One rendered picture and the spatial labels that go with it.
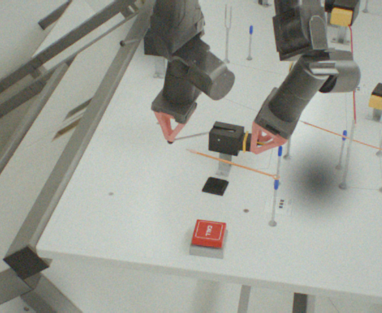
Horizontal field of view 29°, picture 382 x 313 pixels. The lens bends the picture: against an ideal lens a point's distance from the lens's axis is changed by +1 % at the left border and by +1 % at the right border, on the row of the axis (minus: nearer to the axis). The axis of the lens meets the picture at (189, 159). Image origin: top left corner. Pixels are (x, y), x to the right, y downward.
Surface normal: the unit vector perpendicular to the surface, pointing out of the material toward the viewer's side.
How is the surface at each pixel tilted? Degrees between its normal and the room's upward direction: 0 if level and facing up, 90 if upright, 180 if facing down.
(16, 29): 0
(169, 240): 52
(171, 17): 125
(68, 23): 0
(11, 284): 90
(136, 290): 0
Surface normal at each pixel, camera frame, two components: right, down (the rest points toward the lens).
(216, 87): 0.65, 0.56
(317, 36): 0.57, -0.13
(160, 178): 0.00, -0.80
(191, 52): -0.18, -0.55
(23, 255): -0.18, 0.59
